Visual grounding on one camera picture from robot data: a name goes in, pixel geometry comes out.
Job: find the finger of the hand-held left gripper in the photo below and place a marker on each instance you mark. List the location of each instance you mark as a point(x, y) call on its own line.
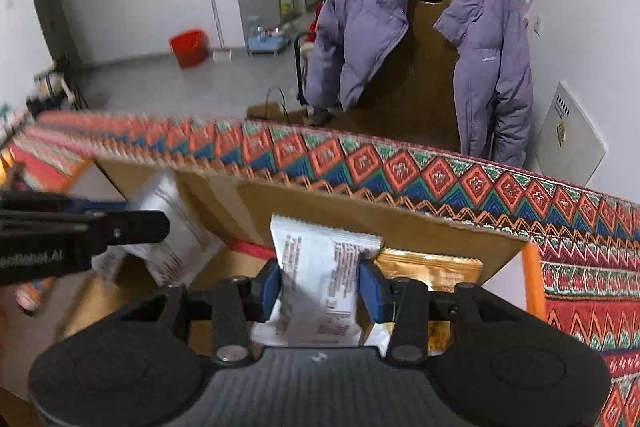
point(135, 227)
point(100, 206)

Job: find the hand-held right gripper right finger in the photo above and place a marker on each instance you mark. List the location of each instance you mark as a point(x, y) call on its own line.
point(372, 294)

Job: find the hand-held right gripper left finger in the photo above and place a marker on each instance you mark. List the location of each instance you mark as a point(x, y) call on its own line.
point(268, 289)

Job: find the white snack packet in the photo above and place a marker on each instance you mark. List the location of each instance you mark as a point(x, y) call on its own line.
point(320, 267)
point(175, 229)

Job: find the red cardboard box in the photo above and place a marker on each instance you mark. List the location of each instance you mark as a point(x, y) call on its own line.
point(300, 202)

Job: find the orange packet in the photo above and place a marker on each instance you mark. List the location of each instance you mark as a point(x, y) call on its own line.
point(27, 297)

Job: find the gold snack packet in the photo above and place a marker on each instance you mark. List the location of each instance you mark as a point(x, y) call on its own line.
point(430, 269)

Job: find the patterned red tablecloth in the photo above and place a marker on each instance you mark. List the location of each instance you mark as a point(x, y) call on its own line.
point(450, 177)

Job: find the red plastic bucket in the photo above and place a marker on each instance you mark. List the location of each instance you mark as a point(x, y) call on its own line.
point(189, 49)

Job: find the wooden chair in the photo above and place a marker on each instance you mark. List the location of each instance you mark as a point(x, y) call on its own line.
point(425, 82)

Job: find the white mop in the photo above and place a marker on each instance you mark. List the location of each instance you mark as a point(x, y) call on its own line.
point(216, 17)

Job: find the blue low stand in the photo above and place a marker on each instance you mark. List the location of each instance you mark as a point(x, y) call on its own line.
point(265, 44)

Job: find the black hand trolley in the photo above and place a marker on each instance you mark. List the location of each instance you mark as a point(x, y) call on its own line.
point(300, 67)

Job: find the white flat panel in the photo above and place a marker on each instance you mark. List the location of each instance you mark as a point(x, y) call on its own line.
point(570, 137)

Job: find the purple puffer jacket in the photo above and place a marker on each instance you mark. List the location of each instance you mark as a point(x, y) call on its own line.
point(360, 32)

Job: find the white wall socket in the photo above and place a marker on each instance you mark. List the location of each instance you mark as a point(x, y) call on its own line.
point(538, 24)

